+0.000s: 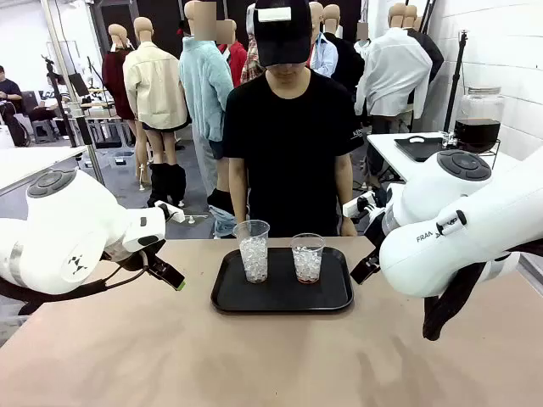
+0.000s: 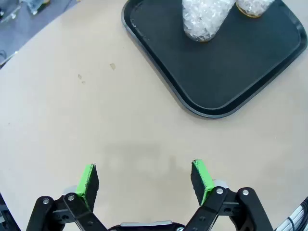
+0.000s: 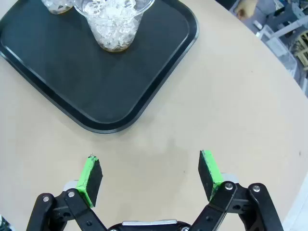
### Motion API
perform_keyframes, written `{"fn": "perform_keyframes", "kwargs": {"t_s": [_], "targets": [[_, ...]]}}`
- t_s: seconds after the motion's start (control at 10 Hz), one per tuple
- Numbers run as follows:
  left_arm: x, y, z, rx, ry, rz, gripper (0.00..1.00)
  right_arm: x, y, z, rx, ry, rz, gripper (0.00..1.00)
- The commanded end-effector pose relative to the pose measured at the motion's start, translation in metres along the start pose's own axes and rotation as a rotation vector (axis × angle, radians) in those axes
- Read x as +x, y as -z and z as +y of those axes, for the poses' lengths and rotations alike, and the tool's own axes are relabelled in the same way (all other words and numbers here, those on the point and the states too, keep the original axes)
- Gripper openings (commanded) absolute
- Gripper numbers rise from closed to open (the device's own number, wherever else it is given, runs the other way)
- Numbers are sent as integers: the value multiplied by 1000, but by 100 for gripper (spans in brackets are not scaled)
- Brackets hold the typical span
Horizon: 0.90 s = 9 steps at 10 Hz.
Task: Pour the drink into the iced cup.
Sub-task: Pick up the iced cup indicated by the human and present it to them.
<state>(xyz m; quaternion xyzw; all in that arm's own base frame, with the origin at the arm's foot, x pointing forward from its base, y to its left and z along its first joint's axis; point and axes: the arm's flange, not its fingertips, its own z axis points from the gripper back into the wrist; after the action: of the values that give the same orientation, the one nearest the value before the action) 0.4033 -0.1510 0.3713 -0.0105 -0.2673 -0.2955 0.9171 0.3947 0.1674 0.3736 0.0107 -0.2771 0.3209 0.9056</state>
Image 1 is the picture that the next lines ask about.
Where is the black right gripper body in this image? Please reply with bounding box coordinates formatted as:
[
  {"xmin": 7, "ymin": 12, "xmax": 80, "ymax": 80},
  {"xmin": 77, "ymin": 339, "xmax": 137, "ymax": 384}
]
[{"xmin": 364, "ymin": 211, "xmax": 389, "ymax": 256}]

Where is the tall clear iced plastic cup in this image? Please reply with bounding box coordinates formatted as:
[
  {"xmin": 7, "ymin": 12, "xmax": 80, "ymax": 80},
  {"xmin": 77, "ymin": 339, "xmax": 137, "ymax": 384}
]
[{"xmin": 232, "ymin": 219, "xmax": 272, "ymax": 284}]

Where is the person's right forearm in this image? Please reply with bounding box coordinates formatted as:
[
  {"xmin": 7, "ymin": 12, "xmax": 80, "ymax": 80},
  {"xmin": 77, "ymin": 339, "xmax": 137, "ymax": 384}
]
[{"xmin": 228, "ymin": 157, "xmax": 250, "ymax": 215}]

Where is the mannequin in black coat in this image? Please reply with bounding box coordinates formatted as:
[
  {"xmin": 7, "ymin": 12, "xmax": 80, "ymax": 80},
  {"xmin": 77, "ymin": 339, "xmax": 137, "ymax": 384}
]
[{"xmin": 322, "ymin": 3, "xmax": 367, "ymax": 107}]

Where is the black baseball cap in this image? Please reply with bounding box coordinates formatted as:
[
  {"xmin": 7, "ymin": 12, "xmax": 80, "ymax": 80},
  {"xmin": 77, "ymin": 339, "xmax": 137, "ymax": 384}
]
[{"xmin": 253, "ymin": 0, "xmax": 313, "ymax": 68}]

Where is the white side table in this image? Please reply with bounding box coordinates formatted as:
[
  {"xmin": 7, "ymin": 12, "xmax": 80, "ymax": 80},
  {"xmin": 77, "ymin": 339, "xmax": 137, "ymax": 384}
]
[{"xmin": 367, "ymin": 131, "xmax": 523, "ymax": 184}]

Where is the person in black t-shirt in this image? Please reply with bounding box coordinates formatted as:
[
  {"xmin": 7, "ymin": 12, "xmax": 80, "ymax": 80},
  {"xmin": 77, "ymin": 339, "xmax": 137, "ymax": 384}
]
[{"xmin": 222, "ymin": 0, "xmax": 366, "ymax": 238}]

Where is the black light stand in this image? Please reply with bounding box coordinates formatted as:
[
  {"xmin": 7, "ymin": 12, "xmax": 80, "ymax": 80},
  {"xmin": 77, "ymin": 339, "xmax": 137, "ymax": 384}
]
[{"xmin": 443, "ymin": 29, "xmax": 470, "ymax": 135}]

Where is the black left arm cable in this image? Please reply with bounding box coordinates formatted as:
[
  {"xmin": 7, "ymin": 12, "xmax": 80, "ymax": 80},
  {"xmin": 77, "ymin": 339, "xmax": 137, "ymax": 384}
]
[{"xmin": 0, "ymin": 252, "xmax": 152, "ymax": 304}]

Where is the slanted metal pole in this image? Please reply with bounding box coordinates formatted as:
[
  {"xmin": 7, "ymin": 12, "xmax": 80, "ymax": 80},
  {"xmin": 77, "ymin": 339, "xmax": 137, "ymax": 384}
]
[{"xmin": 40, "ymin": 0, "xmax": 106, "ymax": 186}]

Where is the mannequin in maroon dress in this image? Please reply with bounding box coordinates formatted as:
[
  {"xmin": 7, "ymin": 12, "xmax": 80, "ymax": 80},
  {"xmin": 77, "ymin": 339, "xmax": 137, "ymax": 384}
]
[{"xmin": 101, "ymin": 23, "xmax": 149, "ymax": 187}]

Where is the mannequin in plaid hooded shirt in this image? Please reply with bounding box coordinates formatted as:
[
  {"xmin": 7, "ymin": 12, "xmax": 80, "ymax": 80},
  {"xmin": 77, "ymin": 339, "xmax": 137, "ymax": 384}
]
[{"xmin": 240, "ymin": 3, "xmax": 266, "ymax": 84}]

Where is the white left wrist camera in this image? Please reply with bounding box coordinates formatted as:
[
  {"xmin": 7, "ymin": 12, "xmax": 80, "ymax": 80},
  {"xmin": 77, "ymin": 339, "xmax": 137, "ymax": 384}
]
[{"xmin": 154, "ymin": 201, "xmax": 186, "ymax": 224}]

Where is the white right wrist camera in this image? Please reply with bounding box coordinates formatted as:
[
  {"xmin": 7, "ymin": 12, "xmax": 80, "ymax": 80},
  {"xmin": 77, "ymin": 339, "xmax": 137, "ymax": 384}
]
[{"xmin": 342, "ymin": 190, "xmax": 379, "ymax": 220}]

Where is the mannequin in cream jacket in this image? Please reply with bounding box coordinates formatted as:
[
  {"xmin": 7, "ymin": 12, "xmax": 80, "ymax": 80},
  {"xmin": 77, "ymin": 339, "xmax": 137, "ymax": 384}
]
[{"xmin": 122, "ymin": 16, "xmax": 190, "ymax": 209}]

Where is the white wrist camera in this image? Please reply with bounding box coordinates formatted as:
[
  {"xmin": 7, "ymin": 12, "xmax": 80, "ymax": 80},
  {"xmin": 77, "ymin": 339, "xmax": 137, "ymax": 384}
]
[
  {"xmin": 154, "ymin": 201, "xmax": 186, "ymax": 224},
  {"xmin": 342, "ymin": 190, "xmax": 379, "ymax": 220}
]

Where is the mannequin in blue open shirt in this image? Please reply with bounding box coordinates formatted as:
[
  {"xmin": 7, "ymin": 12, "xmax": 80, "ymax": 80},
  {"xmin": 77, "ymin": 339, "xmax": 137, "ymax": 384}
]
[{"xmin": 307, "ymin": 2, "xmax": 339, "ymax": 79}]

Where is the person's left forearm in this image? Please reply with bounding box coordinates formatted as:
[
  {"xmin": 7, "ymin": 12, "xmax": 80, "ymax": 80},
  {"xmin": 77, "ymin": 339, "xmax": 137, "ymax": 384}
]
[{"xmin": 334, "ymin": 153, "xmax": 355, "ymax": 220}]

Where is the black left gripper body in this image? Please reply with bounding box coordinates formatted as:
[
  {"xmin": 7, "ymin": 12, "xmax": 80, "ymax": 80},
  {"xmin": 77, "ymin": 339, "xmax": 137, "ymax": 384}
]
[{"xmin": 120, "ymin": 240, "xmax": 170, "ymax": 273}]

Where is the black tray with handle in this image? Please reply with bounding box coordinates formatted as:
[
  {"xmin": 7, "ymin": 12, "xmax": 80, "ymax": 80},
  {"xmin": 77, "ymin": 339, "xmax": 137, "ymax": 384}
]
[{"xmin": 394, "ymin": 135, "xmax": 447, "ymax": 163}]

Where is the black tripod with tablet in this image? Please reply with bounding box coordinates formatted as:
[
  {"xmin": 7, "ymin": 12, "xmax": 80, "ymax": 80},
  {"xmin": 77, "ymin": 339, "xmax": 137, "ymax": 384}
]
[{"xmin": 41, "ymin": 54, "xmax": 92, "ymax": 148}]

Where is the white work table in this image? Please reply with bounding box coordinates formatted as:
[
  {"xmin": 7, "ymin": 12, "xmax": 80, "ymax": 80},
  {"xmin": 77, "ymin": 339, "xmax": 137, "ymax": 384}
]
[{"xmin": 0, "ymin": 146, "xmax": 89, "ymax": 197}]

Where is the glass drink dispenser jar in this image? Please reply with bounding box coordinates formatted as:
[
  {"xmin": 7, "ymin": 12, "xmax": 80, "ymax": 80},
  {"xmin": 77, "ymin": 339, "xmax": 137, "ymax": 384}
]
[{"xmin": 440, "ymin": 86, "xmax": 507, "ymax": 154}]

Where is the mannequin in light blue fleece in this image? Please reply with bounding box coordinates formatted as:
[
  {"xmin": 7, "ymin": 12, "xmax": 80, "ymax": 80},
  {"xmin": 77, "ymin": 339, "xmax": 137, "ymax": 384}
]
[{"xmin": 177, "ymin": 0, "xmax": 237, "ymax": 238}]

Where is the black wire dispenser stand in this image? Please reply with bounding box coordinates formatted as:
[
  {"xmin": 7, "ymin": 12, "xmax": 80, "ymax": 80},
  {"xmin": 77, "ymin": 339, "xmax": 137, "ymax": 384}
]
[{"xmin": 481, "ymin": 138, "xmax": 502, "ymax": 170}]

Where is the seated person in dark shirt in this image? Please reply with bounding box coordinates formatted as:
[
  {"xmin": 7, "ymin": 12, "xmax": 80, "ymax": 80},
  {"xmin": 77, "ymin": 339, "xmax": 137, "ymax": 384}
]
[{"xmin": 0, "ymin": 65, "xmax": 25, "ymax": 115}]

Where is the mannequin in red jacket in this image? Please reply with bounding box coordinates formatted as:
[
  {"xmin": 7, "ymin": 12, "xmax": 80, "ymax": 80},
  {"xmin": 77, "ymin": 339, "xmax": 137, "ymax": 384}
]
[{"xmin": 217, "ymin": 19, "xmax": 249, "ymax": 89}]

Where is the mannequin in white shirt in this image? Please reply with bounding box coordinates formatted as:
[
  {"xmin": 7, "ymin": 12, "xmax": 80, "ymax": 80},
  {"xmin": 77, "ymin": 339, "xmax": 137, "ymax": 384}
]
[{"xmin": 354, "ymin": 2, "xmax": 434, "ymax": 137}]

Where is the black plastic serving tray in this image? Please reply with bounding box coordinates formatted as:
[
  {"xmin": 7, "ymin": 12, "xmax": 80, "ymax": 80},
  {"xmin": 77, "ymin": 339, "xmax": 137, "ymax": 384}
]
[{"xmin": 210, "ymin": 247, "xmax": 355, "ymax": 315}]

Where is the grey plastic stool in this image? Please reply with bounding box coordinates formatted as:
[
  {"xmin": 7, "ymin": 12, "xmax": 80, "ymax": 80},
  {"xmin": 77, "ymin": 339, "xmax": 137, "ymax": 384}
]
[{"xmin": 31, "ymin": 120, "xmax": 59, "ymax": 144}]

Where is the short clear iced plastic cup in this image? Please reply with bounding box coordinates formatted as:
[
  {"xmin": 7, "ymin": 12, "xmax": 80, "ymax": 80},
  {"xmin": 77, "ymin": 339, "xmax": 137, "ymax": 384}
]
[{"xmin": 290, "ymin": 232, "xmax": 327, "ymax": 284}]

